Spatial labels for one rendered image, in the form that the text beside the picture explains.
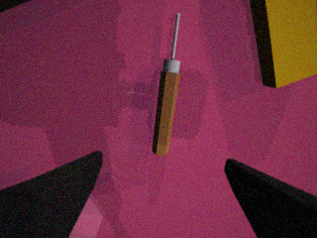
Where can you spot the awl with orange handle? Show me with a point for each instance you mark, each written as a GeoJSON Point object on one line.
{"type": "Point", "coordinates": [167, 93]}

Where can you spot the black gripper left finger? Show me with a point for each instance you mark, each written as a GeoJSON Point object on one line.
{"type": "Point", "coordinates": [48, 205]}

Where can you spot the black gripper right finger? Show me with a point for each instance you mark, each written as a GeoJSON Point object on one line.
{"type": "Point", "coordinates": [273, 208]}

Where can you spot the yellow rectangular block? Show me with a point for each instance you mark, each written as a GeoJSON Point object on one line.
{"type": "Point", "coordinates": [286, 38]}

